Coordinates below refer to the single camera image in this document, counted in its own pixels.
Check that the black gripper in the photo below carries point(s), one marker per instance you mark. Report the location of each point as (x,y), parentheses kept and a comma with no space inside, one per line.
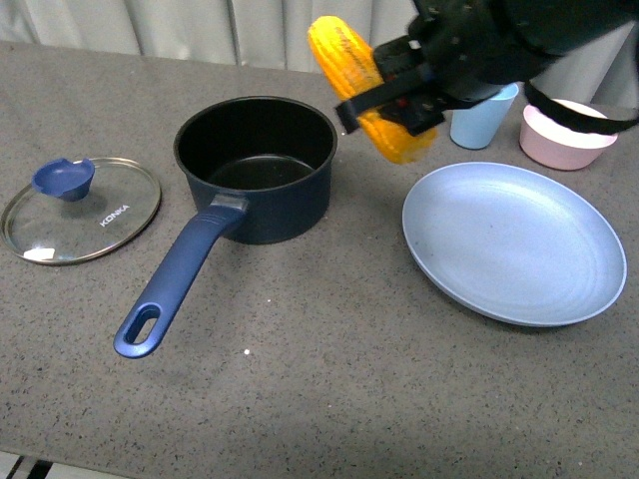
(467,50)

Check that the yellow corn cob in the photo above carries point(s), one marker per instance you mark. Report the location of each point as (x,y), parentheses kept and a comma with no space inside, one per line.
(346,61)

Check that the glass lid blue knob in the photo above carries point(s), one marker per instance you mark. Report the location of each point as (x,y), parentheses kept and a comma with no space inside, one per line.
(72,212)

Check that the light blue plastic cup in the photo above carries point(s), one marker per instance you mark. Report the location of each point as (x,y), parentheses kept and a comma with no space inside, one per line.
(475,128)

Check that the white curtain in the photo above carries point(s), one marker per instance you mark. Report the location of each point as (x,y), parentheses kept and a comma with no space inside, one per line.
(273,34)

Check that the pink bowl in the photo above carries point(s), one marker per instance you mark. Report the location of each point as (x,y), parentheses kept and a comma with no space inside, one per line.
(549,144)

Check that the dark blue saucepan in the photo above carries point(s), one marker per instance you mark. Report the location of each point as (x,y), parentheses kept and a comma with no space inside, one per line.
(258,169)

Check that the light blue plate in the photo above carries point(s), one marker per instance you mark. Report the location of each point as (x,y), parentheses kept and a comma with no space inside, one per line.
(513,245)

